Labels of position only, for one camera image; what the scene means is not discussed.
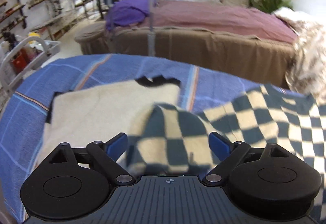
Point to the brown bed with mauve cover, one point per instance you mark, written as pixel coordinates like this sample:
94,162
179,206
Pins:
244,42

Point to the metal stand pole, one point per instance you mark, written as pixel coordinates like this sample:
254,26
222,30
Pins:
151,35

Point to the grey utility cart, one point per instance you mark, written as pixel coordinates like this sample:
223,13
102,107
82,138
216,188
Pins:
28,55

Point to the green potted plant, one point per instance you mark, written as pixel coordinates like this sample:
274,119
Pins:
269,6

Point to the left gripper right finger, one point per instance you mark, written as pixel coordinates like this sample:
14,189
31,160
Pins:
230,154

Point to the cream garment with black trim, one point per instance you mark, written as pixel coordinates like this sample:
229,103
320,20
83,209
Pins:
101,112

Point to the purple blanket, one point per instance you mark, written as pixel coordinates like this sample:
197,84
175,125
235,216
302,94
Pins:
127,12

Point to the dark green checkered sweater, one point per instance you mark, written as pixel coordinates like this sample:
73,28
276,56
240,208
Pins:
165,139

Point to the beige patterned pillow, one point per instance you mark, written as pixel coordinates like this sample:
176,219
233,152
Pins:
307,72

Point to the blue plaid bed sheet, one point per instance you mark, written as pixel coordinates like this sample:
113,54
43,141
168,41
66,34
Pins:
24,117

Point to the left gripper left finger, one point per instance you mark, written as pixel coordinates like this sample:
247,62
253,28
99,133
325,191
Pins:
104,156

